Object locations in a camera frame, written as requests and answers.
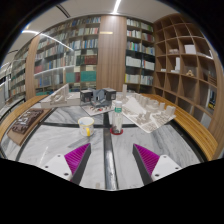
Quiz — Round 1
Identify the beige building model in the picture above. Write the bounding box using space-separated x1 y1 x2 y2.
40 83 83 110

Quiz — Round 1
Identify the wooden cubby shelf unit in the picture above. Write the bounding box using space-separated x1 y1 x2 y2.
153 13 224 121

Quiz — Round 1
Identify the dark grey house model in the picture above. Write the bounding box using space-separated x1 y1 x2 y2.
79 87 118 116

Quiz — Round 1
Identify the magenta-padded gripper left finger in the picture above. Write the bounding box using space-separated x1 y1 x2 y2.
41 142 93 186

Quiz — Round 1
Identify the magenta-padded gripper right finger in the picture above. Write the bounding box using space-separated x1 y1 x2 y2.
132 143 183 186

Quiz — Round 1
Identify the clear plastic bottle green label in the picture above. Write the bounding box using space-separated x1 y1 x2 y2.
111 100 124 134

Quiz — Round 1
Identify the straight ceiling light strip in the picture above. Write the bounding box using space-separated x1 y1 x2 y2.
112 0 123 15

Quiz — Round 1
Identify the tall bookshelf wall with books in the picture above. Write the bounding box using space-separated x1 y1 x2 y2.
6 14 156 101

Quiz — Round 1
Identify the white mug yellow handle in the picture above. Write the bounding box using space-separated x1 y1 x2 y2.
77 116 96 138

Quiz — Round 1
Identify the brown building model on board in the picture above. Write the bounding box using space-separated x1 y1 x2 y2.
7 108 53 148

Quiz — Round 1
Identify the white city block model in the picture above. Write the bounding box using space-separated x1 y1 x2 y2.
116 83 177 134

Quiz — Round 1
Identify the flat round red coaster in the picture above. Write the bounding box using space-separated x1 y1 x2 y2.
109 127 125 136

